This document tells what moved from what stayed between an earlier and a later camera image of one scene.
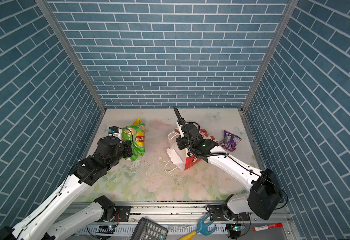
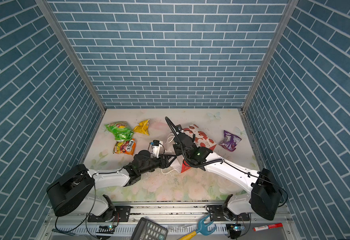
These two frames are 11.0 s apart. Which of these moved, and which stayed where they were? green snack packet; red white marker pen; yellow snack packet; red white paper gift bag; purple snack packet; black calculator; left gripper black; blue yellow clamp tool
Moved: yellow snack packet; green snack packet; left gripper black
Stayed: purple snack packet; red white marker pen; black calculator; blue yellow clamp tool; red white paper gift bag
